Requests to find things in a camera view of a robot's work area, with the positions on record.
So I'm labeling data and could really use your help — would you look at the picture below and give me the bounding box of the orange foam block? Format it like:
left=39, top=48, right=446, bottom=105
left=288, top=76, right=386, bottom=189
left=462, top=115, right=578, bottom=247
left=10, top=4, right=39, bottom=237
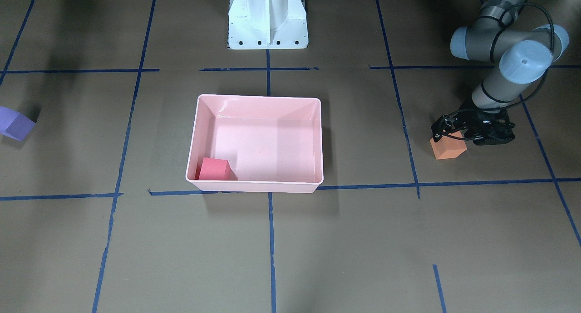
left=430, top=137, right=467, bottom=160

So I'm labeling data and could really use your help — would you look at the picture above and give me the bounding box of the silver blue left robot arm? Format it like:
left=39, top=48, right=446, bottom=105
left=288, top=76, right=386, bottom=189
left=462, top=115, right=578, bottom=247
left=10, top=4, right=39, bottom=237
left=431, top=0, right=569, bottom=146

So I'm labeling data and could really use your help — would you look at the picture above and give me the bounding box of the purple foam block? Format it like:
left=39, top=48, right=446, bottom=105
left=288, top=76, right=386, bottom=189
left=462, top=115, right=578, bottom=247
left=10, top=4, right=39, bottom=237
left=0, top=106, right=35, bottom=142

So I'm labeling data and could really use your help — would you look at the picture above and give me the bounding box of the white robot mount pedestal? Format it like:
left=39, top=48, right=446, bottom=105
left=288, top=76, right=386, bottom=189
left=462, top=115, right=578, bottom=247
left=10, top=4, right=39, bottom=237
left=227, top=0, right=309, bottom=50

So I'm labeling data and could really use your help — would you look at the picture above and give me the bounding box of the red-pink foam block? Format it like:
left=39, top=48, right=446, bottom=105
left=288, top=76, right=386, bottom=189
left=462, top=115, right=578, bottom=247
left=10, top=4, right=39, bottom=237
left=195, top=156, right=234, bottom=181

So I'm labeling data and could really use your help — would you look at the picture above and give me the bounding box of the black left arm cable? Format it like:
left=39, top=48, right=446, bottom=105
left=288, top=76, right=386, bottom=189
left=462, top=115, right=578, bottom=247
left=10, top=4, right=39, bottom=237
left=490, top=3, right=556, bottom=112

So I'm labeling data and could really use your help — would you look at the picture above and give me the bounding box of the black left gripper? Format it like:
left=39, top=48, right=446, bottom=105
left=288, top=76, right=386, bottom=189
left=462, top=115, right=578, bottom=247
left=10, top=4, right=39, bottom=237
left=458, top=107, right=515, bottom=146

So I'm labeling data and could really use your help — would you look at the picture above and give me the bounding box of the pink plastic bin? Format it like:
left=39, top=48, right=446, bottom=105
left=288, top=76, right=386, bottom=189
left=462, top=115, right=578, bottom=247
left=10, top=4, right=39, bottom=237
left=185, top=94, right=324, bottom=193

